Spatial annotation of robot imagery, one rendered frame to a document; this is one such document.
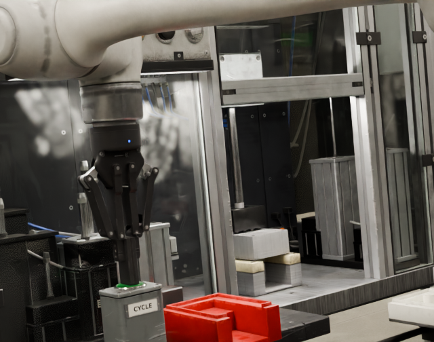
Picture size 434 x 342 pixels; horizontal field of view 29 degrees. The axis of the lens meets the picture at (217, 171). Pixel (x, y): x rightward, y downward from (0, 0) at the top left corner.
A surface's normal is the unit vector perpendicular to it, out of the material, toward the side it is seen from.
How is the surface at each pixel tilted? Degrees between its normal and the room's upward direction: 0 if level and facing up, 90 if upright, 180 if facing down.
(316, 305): 90
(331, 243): 90
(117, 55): 108
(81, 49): 119
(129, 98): 90
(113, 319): 90
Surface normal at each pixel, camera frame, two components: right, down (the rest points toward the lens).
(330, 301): 0.60, -0.01
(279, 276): -0.79, 0.11
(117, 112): 0.31, 0.02
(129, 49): 0.82, 0.04
